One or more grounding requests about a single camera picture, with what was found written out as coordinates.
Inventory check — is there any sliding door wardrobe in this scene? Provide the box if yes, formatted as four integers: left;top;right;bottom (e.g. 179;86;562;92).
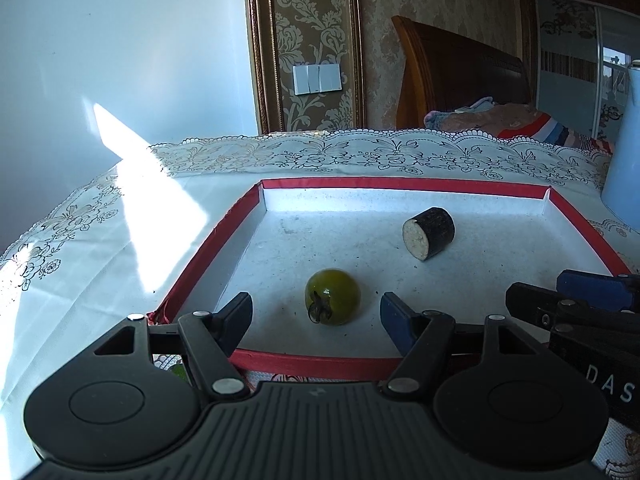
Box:
519;0;640;145

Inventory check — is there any gilded wall panel frame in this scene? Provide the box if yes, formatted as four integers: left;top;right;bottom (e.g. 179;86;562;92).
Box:
243;0;368;135

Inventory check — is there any white jug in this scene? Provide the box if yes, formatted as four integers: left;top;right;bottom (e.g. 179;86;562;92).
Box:
600;59;640;234

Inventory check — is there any pink floral blanket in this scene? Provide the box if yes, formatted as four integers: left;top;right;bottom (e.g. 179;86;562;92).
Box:
424;101;551;139

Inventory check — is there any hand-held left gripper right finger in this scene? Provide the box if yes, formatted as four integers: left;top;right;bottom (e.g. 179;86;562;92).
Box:
379;292;544;401

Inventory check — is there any wooden bed headboard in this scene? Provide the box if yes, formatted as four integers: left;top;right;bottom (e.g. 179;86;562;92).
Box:
391;15;532;131

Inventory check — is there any striped colourful bedding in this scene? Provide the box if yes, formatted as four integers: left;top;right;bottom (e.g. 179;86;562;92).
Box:
497;113;615;157

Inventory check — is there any white wall switch panel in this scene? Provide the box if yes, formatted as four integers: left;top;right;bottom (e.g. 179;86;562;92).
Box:
292;63;344;96

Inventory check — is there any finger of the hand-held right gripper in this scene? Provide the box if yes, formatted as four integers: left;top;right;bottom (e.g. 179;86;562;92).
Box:
556;269;635;313
505;282;576;333

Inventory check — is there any dark sugarcane piece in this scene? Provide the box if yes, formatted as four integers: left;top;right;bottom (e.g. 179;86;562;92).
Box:
402;207;456;262

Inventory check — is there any red-edged white tray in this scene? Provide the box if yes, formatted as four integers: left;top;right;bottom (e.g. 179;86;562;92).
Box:
146;177;633;378

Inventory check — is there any green tomato with stem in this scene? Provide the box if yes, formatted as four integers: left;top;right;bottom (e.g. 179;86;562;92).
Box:
305;268;362;327

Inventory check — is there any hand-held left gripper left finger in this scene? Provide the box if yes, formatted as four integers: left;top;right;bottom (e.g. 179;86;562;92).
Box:
92;292;254;402

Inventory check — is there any white lace tablecloth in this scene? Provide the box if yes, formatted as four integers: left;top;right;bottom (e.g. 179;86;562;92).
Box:
0;128;640;480

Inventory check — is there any light blue cloth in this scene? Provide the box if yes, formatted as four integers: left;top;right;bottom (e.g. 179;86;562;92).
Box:
452;97;497;114

